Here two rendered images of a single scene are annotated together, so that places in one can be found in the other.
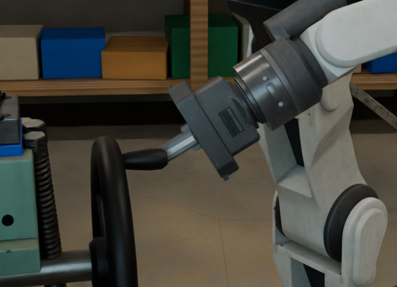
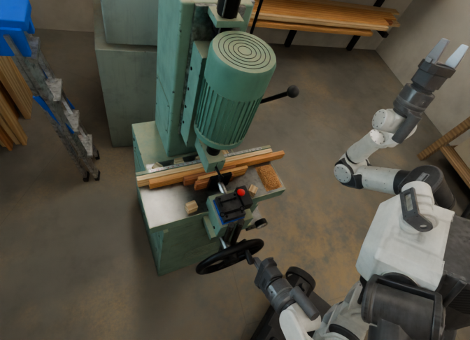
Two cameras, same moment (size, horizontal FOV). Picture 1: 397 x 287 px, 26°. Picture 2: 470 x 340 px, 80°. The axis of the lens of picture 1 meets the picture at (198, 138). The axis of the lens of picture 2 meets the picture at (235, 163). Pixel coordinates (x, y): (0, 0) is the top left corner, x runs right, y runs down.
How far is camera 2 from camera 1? 0.85 m
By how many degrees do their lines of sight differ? 55
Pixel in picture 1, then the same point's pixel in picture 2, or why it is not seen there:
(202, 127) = (259, 273)
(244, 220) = not seen: hidden behind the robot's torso
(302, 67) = (278, 306)
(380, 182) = not seen: outside the picture
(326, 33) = (285, 313)
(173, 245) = not seen: hidden behind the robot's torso
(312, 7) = (302, 305)
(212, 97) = (266, 274)
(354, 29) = (289, 325)
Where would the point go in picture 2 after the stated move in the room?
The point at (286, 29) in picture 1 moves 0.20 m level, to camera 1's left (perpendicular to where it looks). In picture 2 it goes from (293, 296) to (275, 232)
